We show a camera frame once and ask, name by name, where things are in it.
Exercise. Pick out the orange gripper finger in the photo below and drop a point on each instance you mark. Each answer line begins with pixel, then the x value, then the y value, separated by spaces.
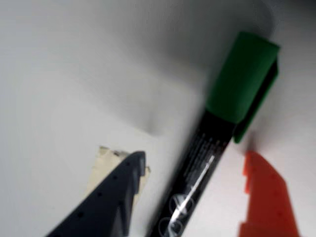
pixel 269 202

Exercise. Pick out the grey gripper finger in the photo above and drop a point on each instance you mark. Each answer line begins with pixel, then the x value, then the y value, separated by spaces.
pixel 103 209

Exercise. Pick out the wide beige masking tape strip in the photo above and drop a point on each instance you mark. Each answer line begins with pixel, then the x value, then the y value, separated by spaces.
pixel 101 170

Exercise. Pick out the green marker with black barrel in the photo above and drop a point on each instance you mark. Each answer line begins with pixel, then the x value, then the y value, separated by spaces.
pixel 234 86

